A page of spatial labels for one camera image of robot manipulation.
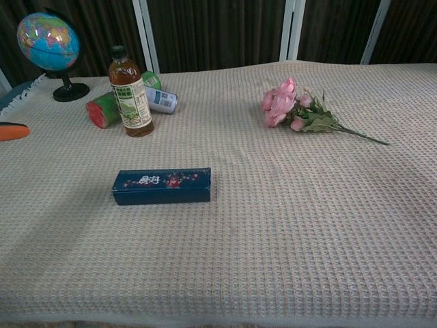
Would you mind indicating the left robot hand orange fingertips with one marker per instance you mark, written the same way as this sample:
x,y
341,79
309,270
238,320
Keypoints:
x,y
13,132

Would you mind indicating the blue glasses case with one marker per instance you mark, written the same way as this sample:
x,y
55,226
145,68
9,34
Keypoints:
x,y
160,195

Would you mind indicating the green tube red end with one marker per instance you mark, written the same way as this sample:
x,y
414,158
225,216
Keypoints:
x,y
102,111

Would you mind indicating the desk globe black stand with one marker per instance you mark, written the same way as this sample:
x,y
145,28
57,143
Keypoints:
x,y
48,41

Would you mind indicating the tea bottle black cap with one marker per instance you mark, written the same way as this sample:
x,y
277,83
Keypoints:
x,y
131,102

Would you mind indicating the white blue can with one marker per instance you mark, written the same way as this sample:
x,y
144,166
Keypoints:
x,y
164,99

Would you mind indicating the dark folding screen white frames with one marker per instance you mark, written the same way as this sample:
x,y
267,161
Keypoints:
x,y
222,30

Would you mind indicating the pink artificial flower bouquet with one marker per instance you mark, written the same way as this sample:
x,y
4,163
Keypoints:
x,y
278,104

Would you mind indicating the beige waffle tablecloth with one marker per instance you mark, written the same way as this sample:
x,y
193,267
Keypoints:
x,y
273,222

